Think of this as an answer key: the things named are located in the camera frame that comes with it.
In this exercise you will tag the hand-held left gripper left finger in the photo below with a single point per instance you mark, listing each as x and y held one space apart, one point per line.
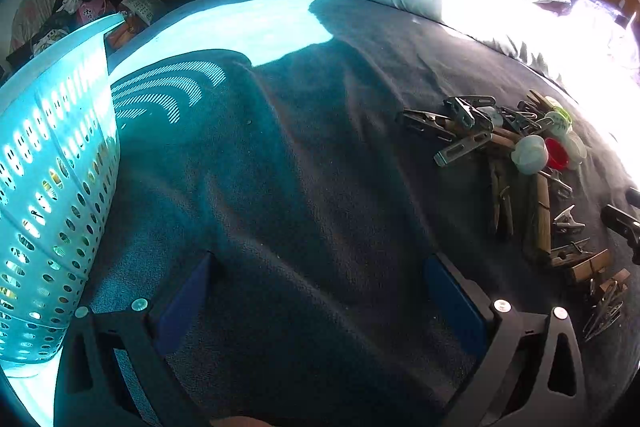
182 302

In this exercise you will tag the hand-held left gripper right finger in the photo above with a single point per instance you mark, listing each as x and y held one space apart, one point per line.
457 302

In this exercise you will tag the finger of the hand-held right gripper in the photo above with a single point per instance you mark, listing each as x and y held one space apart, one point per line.
634 196
620 221

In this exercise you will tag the heap of wooden clothespins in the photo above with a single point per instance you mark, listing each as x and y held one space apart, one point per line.
540 217

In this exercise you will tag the pile of clothespins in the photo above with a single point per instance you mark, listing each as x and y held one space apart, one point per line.
462 150

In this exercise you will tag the blue perforated plastic basket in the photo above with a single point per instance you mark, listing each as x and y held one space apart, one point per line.
50 157

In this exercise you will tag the translucent bottle cap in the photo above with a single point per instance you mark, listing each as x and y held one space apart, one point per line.
576 148

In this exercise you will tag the red bottle cap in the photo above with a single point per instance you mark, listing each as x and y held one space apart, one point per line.
556 154

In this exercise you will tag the green bottle cap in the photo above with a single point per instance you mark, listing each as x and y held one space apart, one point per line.
560 119

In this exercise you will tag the white bottle cap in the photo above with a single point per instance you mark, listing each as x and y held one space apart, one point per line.
530 154

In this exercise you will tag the teal bed blanket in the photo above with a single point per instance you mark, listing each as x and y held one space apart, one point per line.
300 207

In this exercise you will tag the orange bag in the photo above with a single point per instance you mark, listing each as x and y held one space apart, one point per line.
122 33

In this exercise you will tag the white patterned bag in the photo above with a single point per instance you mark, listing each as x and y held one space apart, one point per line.
140 5

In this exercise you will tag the pile of clothes on chair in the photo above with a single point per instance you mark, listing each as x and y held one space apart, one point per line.
37 2

